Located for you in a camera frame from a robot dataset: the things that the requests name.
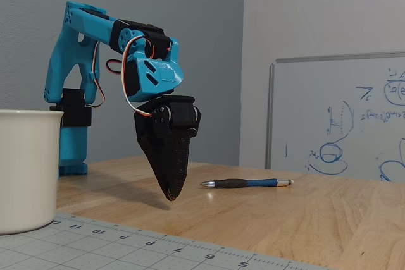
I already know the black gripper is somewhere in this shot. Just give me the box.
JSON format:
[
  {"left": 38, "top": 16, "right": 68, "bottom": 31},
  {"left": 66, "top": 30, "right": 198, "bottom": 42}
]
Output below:
[{"left": 134, "top": 95, "right": 202, "bottom": 203}]

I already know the blue pen with black grip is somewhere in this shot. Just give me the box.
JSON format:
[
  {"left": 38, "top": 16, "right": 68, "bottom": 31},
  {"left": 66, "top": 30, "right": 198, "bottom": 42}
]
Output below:
[{"left": 199, "top": 178, "right": 295, "bottom": 189}]

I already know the grey gridded cutting mat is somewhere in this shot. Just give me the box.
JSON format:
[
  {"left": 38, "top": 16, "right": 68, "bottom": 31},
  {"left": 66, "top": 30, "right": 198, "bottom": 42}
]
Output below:
[{"left": 0, "top": 212, "right": 335, "bottom": 270}]

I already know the cream ceramic mug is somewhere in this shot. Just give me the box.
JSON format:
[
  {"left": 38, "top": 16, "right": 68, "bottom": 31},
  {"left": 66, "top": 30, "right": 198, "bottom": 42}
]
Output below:
[{"left": 0, "top": 109, "right": 61, "bottom": 236}]

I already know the whiteboard with blue drawings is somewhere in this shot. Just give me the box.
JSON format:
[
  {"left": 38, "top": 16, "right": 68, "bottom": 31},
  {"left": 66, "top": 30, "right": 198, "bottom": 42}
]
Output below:
[{"left": 265, "top": 51, "right": 405, "bottom": 184}]

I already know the white red black servo cable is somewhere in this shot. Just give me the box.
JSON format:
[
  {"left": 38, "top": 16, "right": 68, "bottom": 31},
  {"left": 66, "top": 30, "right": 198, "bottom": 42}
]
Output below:
[
  {"left": 121, "top": 35, "right": 156, "bottom": 118},
  {"left": 84, "top": 40, "right": 106, "bottom": 109}
]

